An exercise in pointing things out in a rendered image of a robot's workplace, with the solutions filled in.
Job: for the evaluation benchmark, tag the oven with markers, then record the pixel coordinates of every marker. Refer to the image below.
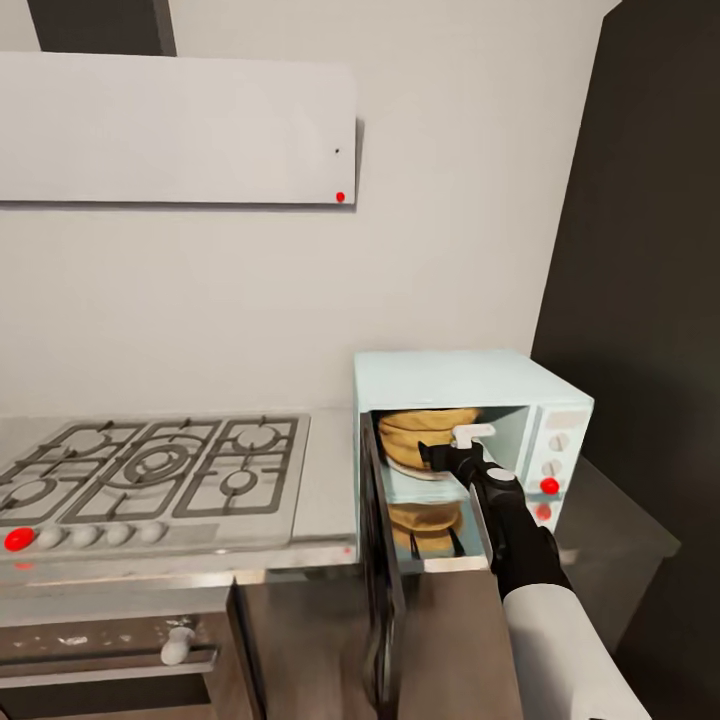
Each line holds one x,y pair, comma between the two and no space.
174,654

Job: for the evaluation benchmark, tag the burner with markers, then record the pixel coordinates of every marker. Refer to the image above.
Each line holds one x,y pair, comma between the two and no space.
116,487

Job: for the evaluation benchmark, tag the fridge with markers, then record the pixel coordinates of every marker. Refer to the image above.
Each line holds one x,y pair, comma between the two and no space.
630,316

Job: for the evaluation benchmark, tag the microwave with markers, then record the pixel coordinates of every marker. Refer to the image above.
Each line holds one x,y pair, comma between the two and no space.
539,420

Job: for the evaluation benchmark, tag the popcorn bag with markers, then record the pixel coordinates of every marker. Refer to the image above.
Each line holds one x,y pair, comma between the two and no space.
400,430

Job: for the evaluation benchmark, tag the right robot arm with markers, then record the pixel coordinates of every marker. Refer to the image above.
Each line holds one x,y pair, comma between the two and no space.
563,670

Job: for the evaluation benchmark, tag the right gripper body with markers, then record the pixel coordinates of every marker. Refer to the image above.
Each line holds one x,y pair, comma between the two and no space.
449,458

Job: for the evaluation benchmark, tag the range hood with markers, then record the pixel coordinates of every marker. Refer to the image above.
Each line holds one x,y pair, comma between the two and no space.
108,112

